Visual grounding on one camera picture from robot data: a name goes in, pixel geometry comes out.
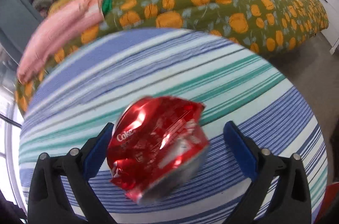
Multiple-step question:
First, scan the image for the crushed red cola can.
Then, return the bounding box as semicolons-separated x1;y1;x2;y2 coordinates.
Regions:
107;96;209;205

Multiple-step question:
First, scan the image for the blue striped table cloth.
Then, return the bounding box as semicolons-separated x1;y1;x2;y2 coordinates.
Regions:
18;27;329;224

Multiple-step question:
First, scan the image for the folded pink blanket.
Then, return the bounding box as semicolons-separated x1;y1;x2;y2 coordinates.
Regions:
17;0;104;83

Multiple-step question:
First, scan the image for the grey blue curtain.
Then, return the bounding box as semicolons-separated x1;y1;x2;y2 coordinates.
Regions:
1;0;43;63

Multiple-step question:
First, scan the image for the dark green wrapper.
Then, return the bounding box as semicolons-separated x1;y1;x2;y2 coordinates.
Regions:
102;0;113;16

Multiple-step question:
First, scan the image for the orange floral bed quilt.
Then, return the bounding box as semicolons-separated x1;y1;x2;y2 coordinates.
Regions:
14;0;329;114

